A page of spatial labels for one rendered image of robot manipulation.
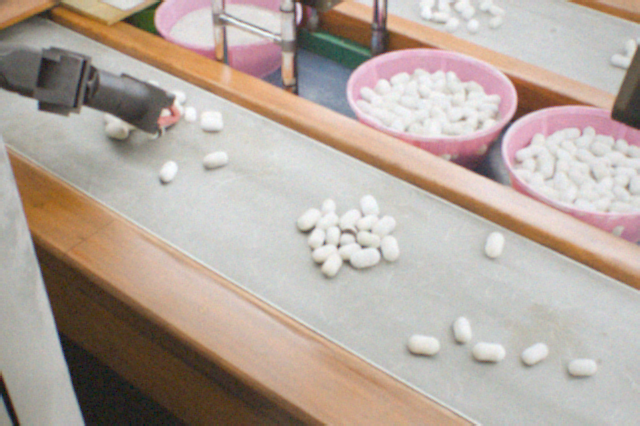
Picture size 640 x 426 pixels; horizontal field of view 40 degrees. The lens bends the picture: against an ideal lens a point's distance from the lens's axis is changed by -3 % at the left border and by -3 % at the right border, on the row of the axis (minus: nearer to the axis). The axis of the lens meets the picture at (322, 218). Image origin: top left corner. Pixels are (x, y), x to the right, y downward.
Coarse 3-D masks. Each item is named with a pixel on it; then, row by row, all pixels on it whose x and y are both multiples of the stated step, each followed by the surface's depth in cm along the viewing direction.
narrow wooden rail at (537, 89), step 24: (240, 0) 178; (336, 24) 164; (360, 24) 161; (408, 24) 158; (408, 48) 156; (432, 48) 153; (456, 48) 151; (480, 48) 151; (456, 72) 152; (504, 72) 146; (528, 72) 145; (552, 72) 145; (528, 96) 145; (552, 96) 142; (576, 96) 140; (600, 96) 140
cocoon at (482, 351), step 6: (474, 348) 100; (480, 348) 100; (486, 348) 100; (492, 348) 100; (498, 348) 100; (474, 354) 100; (480, 354) 100; (486, 354) 99; (492, 354) 99; (498, 354) 99; (504, 354) 100; (486, 360) 100; (492, 360) 100; (498, 360) 100
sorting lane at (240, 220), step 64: (128, 64) 153; (0, 128) 138; (64, 128) 138; (192, 128) 137; (256, 128) 137; (128, 192) 125; (192, 192) 125; (256, 192) 125; (320, 192) 125; (384, 192) 125; (192, 256) 114; (256, 256) 115; (448, 256) 114; (512, 256) 114; (320, 320) 106; (384, 320) 106; (448, 320) 106; (512, 320) 106; (576, 320) 105; (448, 384) 98; (512, 384) 98; (576, 384) 98
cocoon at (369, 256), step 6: (354, 252) 112; (360, 252) 112; (366, 252) 112; (372, 252) 112; (378, 252) 113; (354, 258) 112; (360, 258) 111; (366, 258) 112; (372, 258) 112; (378, 258) 112; (354, 264) 112; (360, 264) 112; (366, 264) 112; (372, 264) 113
